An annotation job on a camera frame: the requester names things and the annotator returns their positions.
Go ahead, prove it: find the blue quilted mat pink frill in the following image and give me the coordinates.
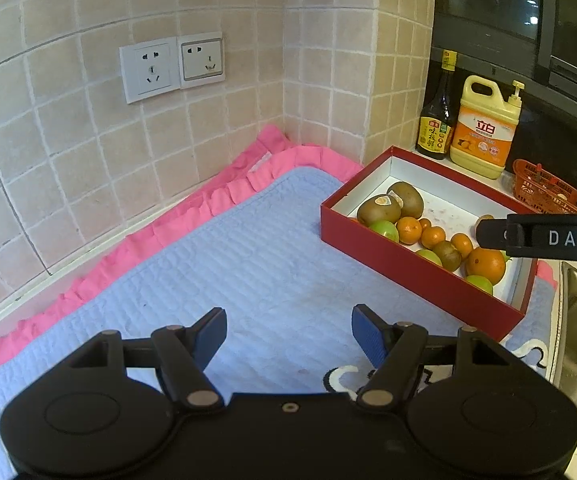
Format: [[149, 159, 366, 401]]
[[0, 125, 557, 461]]

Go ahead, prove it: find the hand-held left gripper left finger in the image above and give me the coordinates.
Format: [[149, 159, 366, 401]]
[[66, 306, 228, 409]]

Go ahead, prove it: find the brown kiwi with sticker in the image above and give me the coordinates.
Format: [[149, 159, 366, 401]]
[[357, 193, 403, 227]]

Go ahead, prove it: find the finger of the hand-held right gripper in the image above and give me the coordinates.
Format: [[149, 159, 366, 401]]
[[475, 212, 577, 263]]

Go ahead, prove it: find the red cardboard box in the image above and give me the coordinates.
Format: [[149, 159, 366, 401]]
[[321, 146, 539, 343]]

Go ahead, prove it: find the dark window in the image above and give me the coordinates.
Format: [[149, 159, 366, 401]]
[[433, 0, 577, 126]]

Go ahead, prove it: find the large orange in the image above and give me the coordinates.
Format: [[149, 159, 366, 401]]
[[465, 247, 507, 283]]

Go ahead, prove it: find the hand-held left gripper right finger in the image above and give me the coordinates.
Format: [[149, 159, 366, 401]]
[[352, 304, 512, 409]]

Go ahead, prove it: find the orange plastic basket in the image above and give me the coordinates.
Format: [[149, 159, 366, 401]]
[[512, 158, 577, 214]]

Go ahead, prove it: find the small brown kiwi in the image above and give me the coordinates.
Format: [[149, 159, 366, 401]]
[[432, 240, 462, 272]]

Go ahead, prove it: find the dark soy sauce bottle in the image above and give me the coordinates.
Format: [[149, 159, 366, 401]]
[[416, 50, 458, 161]]

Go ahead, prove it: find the yellow detergent jug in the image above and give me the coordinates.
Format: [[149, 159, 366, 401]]
[[449, 75, 525, 181]]

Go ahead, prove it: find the beige-framed wall socket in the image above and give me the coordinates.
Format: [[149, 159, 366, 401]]
[[177, 31, 226, 90]]

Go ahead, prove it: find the white wall socket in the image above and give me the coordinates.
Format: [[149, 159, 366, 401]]
[[119, 37, 182, 105]]

